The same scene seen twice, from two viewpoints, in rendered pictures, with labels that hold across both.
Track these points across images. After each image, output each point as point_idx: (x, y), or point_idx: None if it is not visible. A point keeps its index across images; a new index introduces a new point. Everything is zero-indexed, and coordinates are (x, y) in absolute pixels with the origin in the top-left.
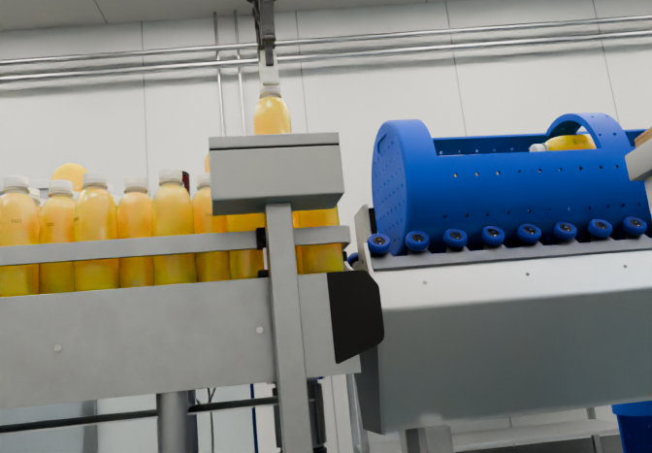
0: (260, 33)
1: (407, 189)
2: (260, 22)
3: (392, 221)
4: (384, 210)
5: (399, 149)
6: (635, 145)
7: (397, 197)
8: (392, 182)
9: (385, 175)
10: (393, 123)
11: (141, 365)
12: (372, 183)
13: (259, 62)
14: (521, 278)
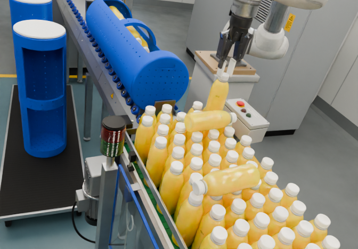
0: (239, 53)
1: (185, 91)
2: (241, 46)
3: (161, 98)
4: (152, 93)
5: (186, 75)
6: (214, 72)
7: (173, 91)
8: (170, 85)
9: (163, 80)
10: (182, 62)
11: None
12: (138, 78)
13: (226, 62)
14: None
